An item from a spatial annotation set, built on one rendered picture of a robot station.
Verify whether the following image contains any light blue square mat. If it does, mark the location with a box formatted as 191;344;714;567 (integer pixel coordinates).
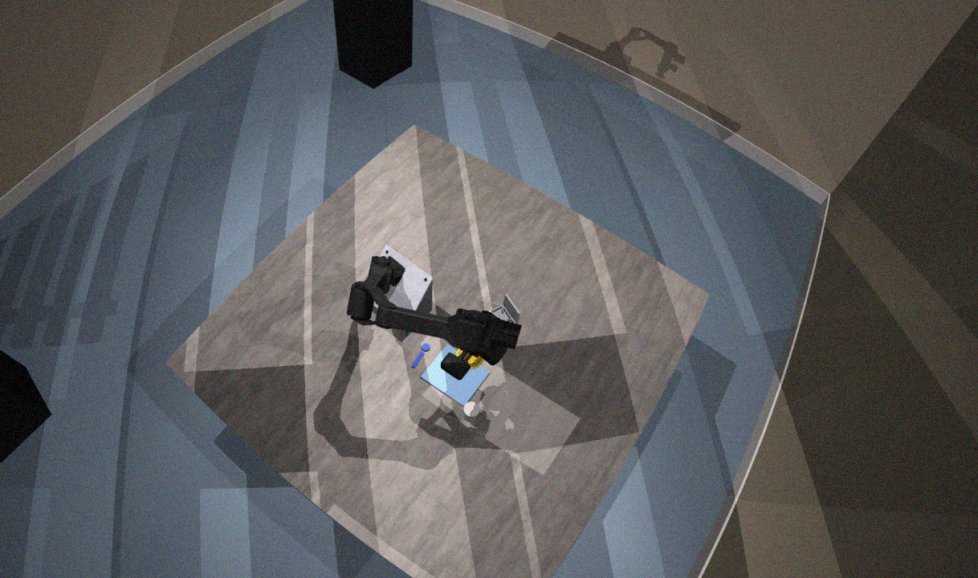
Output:
421;344;490;406

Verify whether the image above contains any yellow round plate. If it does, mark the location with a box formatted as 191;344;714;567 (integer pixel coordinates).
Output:
456;348;483;369

